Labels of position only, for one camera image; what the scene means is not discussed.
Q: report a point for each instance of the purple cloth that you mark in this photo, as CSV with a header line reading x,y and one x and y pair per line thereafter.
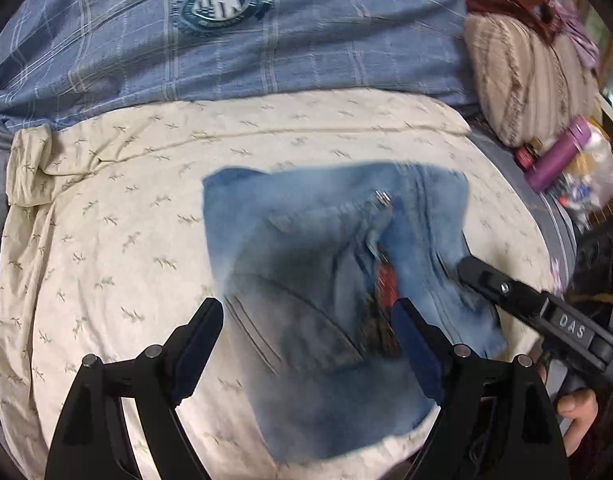
x,y
576,35

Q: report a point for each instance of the small red container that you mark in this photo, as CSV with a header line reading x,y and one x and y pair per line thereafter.
x,y
528,157

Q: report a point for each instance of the blue plaid blanket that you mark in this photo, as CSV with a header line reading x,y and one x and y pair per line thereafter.
x,y
136,40

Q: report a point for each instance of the beige striped pillow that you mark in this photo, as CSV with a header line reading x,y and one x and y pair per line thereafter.
x,y
526,80

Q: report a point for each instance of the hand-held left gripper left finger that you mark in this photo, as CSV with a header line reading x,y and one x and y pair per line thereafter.
x,y
201,350

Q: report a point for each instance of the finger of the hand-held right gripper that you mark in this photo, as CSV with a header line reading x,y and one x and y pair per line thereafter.
x,y
501,290

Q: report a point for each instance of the purple bottle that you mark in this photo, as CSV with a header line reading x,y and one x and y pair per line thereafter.
x,y
558,155

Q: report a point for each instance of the grey-blue bedsheet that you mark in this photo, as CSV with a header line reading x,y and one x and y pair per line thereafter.
x,y
526,210

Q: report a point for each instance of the cream leaf-print bedsheet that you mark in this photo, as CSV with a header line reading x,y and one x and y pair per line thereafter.
x,y
111,200

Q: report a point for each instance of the clear plastic bag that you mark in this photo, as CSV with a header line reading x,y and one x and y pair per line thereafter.
x,y
593,175

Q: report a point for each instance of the person's right hand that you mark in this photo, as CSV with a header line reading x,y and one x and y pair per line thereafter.
x,y
578,420

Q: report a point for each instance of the blue denim pants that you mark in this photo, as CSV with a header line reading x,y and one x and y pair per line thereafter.
x,y
296,260

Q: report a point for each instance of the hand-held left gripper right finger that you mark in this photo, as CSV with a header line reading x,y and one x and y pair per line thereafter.
x,y
421,355

